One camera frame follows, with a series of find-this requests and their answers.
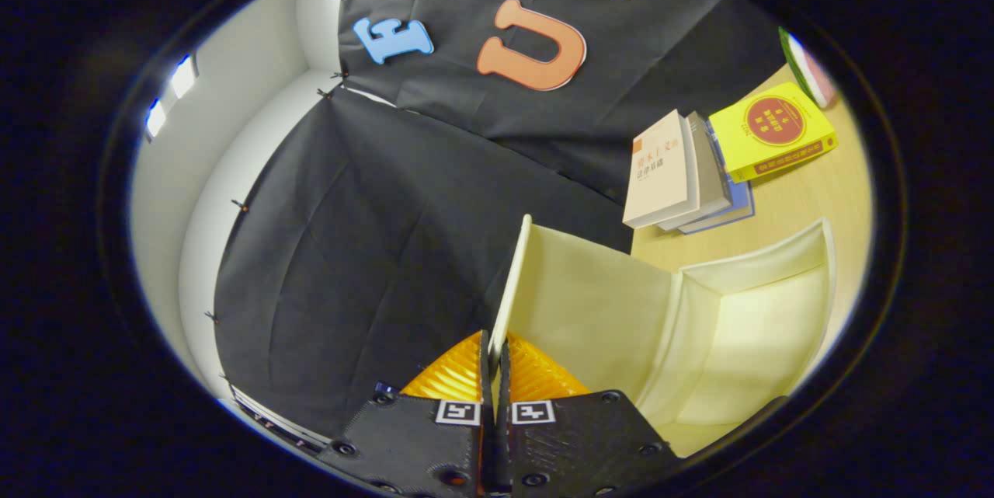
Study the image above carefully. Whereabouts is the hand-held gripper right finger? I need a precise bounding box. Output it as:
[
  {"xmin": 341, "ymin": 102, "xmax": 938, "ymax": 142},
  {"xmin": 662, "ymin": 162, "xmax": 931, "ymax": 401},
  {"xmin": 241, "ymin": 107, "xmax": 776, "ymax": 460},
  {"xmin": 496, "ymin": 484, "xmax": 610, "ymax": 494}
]
[{"xmin": 497, "ymin": 331, "xmax": 684, "ymax": 498}]

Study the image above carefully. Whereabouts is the watermelon slice plush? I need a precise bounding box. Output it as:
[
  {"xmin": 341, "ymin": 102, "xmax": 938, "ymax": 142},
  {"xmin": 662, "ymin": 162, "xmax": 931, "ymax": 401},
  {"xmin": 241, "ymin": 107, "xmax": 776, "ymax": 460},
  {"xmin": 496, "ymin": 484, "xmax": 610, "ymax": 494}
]
[{"xmin": 779, "ymin": 26, "xmax": 838, "ymax": 109}]

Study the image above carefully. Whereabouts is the grey book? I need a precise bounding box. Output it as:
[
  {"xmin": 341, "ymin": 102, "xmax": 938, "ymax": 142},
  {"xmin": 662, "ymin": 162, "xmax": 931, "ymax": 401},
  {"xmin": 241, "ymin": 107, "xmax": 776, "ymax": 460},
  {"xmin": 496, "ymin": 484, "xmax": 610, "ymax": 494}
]
[{"xmin": 659, "ymin": 111, "xmax": 735, "ymax": 232}]

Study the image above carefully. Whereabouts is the black backdrop cloth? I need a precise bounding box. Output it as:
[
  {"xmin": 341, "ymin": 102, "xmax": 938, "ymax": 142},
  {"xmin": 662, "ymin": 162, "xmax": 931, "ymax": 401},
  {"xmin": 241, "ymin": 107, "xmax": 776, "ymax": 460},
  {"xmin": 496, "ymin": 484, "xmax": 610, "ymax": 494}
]
[{"xmin": 211, "ymin": 0, "xmax": 789, "ymax": 437}]

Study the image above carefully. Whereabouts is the beige book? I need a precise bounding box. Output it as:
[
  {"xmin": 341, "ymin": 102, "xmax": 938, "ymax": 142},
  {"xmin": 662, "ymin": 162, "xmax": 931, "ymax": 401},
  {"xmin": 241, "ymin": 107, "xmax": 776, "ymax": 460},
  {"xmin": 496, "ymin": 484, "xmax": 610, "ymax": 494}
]
[{"xmin": 622, "ymin": 109, "xmax": 701, "ymax": 230}]

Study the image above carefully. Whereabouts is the cream fabric storage box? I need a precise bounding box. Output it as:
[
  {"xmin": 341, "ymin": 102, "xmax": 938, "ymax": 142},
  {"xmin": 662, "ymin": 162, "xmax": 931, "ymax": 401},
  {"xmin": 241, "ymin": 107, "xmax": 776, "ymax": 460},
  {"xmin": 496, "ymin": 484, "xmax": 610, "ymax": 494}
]
[{"xmin": 488, "ymin": 213, "xmax": 838, "ymax": 458}]

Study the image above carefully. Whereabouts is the blue book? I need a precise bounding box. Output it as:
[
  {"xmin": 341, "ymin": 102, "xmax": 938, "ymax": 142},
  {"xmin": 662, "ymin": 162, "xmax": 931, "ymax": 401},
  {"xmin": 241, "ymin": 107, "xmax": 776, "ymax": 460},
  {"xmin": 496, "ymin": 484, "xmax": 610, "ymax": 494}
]
[{"xmin": 679, "ymin": 176, "xmax": 756, "ymax": 235}]

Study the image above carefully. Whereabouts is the yellow book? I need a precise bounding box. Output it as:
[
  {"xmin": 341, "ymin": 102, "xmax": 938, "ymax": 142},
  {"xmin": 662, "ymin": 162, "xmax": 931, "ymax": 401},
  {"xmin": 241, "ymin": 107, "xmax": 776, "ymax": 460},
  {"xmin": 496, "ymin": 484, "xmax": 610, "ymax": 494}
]
[{"xmin": 708, "ymin": 81, "xmax": 839, "ymax": 184}]

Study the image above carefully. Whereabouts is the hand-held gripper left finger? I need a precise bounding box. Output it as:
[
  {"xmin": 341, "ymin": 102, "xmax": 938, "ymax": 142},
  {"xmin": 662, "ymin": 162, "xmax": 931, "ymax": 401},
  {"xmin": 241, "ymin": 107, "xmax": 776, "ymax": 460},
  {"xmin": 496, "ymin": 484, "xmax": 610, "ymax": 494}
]
[{"xmin": 318, "ymin": 329, "xmax": 495, "ymax": 498}]

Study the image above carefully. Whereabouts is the white printed sheet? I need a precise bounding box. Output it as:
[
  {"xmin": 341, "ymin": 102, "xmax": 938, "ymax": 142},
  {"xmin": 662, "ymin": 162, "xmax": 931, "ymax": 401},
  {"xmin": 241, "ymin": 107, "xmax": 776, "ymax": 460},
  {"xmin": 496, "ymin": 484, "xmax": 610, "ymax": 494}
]
[{"xmin": 229, "ymin": 385, "xmax": 327, "ymax": 456}]

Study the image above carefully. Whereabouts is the long ceiling light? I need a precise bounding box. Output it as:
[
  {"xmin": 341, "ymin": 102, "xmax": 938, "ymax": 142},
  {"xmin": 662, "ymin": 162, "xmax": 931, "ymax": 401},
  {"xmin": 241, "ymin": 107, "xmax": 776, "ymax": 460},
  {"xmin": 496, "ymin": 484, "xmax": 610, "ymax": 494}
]
[{"xmin": 144, "ymin": 54, "xmax": 200, "ymax": 140}]

